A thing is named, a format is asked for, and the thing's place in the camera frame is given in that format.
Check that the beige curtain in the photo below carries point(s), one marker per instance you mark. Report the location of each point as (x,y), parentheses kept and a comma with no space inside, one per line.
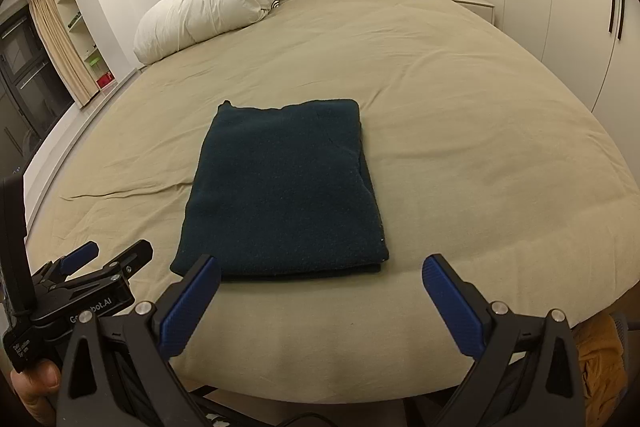
(62,47)

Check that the white wall shelf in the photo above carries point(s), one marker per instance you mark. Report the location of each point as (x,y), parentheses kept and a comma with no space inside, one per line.
(85,27)

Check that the person's left hand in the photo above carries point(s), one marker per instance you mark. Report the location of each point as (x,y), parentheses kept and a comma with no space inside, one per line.
(37,387)

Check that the beige bed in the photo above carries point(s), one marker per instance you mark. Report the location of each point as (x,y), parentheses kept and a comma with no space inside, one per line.
(450,107)

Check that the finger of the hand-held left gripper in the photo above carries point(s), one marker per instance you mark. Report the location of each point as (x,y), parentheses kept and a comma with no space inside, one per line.
(130,257)
(80,254)

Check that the dark green towel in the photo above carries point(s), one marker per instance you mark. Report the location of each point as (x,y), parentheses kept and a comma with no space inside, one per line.
(285,187)

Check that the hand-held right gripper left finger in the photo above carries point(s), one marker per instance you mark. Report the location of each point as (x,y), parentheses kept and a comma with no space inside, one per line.
(192,302)

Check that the white nightstand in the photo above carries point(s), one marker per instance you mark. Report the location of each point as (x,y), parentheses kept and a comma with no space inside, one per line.
(475,7)

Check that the yellow cloth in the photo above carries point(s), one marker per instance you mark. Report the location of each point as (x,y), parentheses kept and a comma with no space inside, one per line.
(600,357)

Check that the red box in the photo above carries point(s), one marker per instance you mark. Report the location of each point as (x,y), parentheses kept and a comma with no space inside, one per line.
(105,82)

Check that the dark window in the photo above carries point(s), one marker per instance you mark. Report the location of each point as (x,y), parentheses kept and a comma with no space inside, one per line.
(25,82)

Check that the white rolled duvet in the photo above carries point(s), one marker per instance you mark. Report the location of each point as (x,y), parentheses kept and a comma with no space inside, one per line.
(210,2)

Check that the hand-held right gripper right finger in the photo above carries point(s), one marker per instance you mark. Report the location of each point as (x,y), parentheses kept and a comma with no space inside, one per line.
(452,302)

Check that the green box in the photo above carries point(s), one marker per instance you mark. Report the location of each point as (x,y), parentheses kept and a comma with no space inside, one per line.
(93,62)

